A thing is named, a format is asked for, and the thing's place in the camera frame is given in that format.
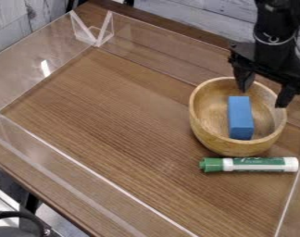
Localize green and white marker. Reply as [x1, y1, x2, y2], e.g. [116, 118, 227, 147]
[199, 157, 300, 172]

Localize light wooden bowl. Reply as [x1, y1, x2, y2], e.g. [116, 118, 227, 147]
[189, 77, 288, 156]

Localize black cable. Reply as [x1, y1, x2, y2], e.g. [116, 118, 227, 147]
[0, 210, 46, 237]

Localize black metal stand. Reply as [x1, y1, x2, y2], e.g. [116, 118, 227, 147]
[20, 192, 53, 237]

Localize blue rectangular block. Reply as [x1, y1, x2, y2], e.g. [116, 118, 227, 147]
[228, 96, 255, 141]

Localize clear acrylic tray walls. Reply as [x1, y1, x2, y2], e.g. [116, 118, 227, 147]
[0, 7, 300, 237]

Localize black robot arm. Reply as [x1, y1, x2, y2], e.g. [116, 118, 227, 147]
[228, 0, 300, 108]

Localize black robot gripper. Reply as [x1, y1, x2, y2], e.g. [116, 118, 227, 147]
[228, 39, 300, 108]

